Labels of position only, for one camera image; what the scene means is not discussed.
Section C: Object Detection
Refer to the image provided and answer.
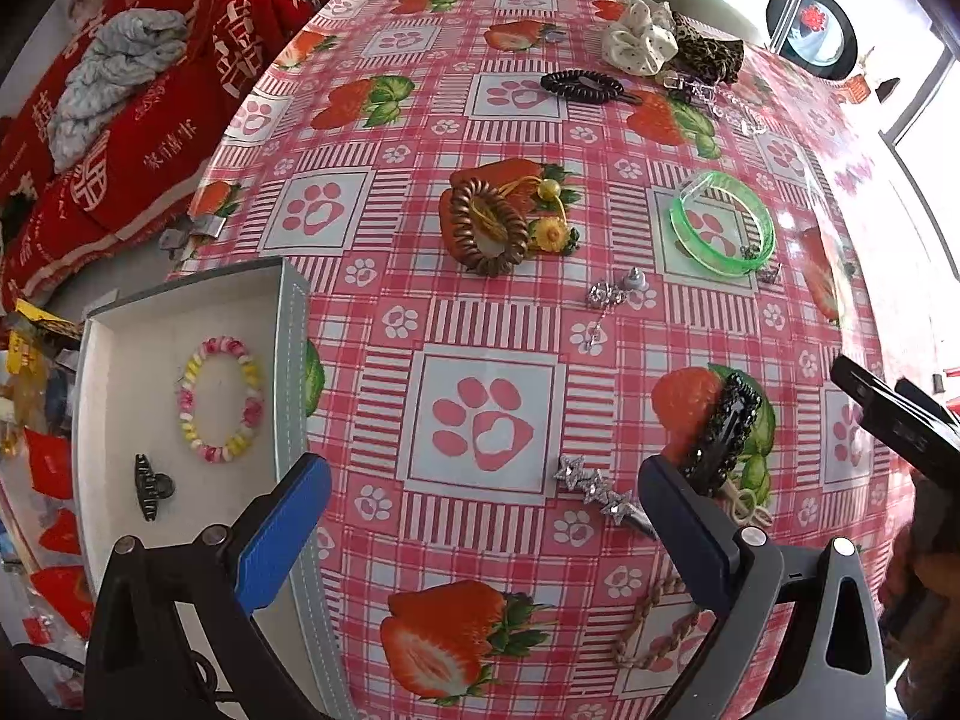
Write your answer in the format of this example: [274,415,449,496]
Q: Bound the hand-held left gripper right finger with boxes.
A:
[637,456,890,720]

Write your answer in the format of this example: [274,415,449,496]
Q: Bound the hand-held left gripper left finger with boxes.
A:
[84,454,335,720]

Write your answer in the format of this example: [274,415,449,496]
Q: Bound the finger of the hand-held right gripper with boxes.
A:
[892,379,960,430]
[829,355,905,428]

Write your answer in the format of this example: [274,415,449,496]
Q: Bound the silver star hair clip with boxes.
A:
[553,454,657,541]

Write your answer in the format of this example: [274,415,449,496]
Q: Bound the black rhinestone hair clip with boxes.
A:
[679,371,762,496]

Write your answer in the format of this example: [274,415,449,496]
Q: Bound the small silver stud earrings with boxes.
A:
[739,244,781,286]

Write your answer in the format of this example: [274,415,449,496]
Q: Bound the white jewelry tray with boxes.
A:
[71,255,353,720]

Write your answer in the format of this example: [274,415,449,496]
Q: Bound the green plastic bangle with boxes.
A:
[670,171,777,276]

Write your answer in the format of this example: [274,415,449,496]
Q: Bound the silver dangle earrings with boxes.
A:
[583,266,650,353]

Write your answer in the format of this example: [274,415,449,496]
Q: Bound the yellow flower hair tie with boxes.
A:
[491,176,580,256]

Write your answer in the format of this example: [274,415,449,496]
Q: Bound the brown spiral hair tie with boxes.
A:
[439,171,530,276]

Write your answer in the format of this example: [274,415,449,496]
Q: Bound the person's right hand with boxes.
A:
[877,521,960,720]

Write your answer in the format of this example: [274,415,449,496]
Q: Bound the cream bow hair clip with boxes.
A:
[721,481,773,530]

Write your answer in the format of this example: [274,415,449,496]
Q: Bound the small black claw clip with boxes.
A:
[133,454,177,522]

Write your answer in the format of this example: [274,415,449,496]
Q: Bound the pile of red packets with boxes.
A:
[15,424,95,638]

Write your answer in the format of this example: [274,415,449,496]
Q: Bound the strawberry checked tablecloth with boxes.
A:
[169,0,897,720]

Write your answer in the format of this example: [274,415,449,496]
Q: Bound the metal binder clip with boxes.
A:
[157,214,226,260]

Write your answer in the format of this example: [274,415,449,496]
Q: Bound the yellow package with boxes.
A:
[0,300,83,395]

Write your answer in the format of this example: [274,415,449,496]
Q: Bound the clear crystal hair clip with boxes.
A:
[667,75,766,137]

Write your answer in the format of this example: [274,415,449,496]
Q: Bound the round black framed mirror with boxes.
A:
[765,0,860,80]

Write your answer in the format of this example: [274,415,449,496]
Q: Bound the leopard print scrunchie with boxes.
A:
[660,13,746,85]

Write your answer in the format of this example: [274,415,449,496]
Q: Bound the white dotted scrunchie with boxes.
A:
[604,0,680,77]

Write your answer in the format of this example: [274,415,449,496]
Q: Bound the red printed blanket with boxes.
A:
[0,0,376,308]

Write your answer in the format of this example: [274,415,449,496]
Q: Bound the grey crumpled cloth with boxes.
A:
[49,9,188,173]

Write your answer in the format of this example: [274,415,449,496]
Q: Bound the braided rope hair tie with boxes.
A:
[615,577,707,668]

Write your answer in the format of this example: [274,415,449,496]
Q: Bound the pink yellow beaded bracelet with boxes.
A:
[176,336,265,464]

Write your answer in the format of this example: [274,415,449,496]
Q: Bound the black spiral hair tie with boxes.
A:
[540,69,644,106]

